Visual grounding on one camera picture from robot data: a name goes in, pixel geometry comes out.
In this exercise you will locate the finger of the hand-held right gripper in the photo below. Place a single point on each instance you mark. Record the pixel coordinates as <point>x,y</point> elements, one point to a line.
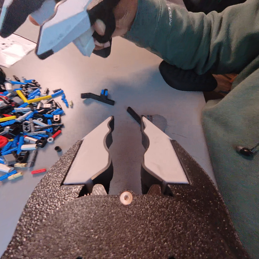
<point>16,12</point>
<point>64,28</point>

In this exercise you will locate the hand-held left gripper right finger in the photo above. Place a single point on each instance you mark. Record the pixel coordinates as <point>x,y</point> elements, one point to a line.
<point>166,162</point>

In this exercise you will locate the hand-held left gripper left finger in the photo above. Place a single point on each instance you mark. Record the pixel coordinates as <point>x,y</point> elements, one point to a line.
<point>87,162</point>

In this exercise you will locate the grey motor block assembly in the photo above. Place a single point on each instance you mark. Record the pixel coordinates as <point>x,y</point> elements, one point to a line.
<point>160,121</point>

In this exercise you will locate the black beam frame yellow pins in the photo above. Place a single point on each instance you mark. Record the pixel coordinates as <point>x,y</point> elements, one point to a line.
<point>97,97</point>

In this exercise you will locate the black beam brick assembly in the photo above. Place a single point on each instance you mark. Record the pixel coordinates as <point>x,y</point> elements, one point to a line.
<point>133,114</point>

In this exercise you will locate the pile of small building bricks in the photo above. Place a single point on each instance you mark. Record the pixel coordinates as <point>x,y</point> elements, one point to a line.
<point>28,121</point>

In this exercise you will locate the person's right forearm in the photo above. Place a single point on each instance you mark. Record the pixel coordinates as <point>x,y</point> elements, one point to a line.
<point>190,36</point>

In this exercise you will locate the grey desk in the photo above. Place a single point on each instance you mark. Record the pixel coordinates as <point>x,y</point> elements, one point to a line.
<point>133,73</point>

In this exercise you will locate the person's right hand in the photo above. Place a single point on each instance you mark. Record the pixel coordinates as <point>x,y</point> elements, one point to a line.
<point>123,16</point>

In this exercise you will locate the clear sticker sheet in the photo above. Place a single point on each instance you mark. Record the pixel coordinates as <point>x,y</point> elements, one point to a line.
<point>14,50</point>

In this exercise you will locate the person's torso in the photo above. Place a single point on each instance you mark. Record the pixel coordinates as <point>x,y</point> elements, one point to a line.
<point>234,194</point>

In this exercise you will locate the black earphone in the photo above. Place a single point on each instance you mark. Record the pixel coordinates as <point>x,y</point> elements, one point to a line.
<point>245,151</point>

